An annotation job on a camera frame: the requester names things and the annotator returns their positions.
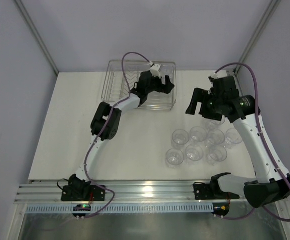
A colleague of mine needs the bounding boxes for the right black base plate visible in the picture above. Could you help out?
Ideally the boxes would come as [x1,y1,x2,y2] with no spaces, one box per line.
[193,182,240,200]

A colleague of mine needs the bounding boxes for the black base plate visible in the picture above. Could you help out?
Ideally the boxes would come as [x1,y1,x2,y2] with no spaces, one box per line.
[61,185,105,202]
[193,182,240,200]

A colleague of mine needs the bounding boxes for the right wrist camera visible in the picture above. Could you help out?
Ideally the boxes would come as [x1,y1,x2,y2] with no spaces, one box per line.
[208,73,219,82]

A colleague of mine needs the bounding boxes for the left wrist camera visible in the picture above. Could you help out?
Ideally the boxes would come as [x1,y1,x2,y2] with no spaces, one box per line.
[149,63,161,78]

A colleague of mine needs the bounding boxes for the clear plastic cup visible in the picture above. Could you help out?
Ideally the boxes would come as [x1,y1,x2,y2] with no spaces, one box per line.
[206,129,225,147]
[171,129,189,150]
[206,145,228,166]
[189,126,207,144]
[165,148,184,168]
[185,145,204,164]
[204,117,225,131]
[225,128,243,149]

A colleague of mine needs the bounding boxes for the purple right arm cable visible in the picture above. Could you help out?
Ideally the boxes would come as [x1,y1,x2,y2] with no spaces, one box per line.
[213,62,290,223]

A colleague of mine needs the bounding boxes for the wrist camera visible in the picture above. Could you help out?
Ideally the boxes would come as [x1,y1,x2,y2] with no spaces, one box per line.
[208,73,219,82]
[149,63,161,78]

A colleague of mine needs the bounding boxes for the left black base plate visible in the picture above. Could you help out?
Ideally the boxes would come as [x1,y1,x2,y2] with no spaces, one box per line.
[61,185,105,202]

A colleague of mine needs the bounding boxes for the wire dish rack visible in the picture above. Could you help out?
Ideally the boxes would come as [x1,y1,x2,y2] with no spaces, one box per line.
[101,60,176,111]

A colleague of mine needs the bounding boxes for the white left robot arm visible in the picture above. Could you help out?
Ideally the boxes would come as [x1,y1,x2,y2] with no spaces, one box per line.
[68,70,174,192]

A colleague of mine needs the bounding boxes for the slotted cable duct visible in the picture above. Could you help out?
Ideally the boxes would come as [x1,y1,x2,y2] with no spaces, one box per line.
[25,202,214,214]

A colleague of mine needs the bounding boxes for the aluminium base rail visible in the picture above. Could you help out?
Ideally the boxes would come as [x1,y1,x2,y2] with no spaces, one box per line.
[13,178,285,205]

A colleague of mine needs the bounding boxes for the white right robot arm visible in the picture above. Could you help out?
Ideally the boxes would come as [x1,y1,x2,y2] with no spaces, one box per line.
[185,76,290,208]

